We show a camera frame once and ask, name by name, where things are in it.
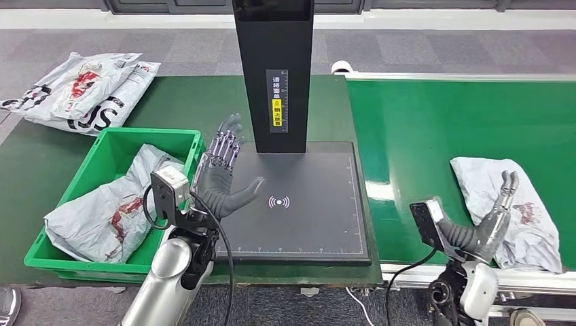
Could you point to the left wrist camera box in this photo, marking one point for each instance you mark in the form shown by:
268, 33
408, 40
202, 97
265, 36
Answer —
168, 193

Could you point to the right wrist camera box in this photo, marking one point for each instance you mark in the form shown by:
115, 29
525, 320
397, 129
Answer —
425, 222

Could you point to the grey parcel bag red print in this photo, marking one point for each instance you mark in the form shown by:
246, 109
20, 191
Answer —
90, 216

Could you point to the black yellow label strip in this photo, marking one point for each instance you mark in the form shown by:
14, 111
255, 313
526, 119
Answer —
276, 99

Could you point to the white parcel bag red logo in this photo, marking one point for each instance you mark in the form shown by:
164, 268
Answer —
92, 81

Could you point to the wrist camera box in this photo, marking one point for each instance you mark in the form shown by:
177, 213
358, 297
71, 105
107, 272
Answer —
425, 222
168, 193

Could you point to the grey caster wheel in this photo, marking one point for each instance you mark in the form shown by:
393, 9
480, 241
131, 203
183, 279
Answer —
526, 317

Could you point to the white conveyor roller end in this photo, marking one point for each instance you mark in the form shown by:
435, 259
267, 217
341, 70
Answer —
342, 67

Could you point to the white parcel bag black letters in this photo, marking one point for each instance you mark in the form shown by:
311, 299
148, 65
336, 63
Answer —
132, 90

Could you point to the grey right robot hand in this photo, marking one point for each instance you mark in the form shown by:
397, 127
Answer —
492, 234

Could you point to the green conveyor belt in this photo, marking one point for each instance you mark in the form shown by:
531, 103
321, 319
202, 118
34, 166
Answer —
405, 126

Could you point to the green plastic crate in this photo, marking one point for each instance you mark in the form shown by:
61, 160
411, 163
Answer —
90, 271

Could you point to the grey rounded floor object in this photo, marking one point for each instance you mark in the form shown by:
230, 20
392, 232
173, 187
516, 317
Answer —
9, 306

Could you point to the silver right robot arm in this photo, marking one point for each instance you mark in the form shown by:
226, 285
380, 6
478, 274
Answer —
477, 288

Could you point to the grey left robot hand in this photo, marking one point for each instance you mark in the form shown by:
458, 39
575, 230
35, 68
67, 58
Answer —
218, 189

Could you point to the black scanner base plate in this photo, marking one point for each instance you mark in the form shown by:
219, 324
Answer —
306, 234

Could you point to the dark green work table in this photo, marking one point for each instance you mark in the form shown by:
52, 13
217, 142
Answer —
189, 103

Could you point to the black scanner column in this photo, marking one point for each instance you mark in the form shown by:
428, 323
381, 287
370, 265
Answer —
272, 45

